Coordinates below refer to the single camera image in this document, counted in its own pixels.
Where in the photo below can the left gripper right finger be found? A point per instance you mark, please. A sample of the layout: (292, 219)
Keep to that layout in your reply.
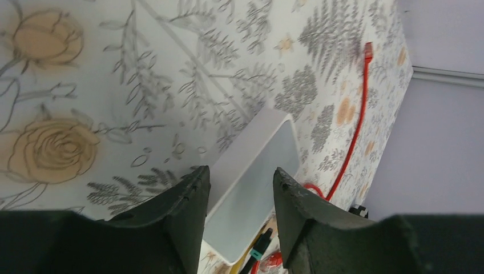
(318, 237)

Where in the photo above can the floral table mat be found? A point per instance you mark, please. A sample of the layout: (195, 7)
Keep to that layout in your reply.
(108, 104)

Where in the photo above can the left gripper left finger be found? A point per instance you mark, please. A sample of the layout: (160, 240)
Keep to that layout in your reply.
(162, 235)

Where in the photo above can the white small switch box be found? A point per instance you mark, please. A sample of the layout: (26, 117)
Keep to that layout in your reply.
(241, 195)

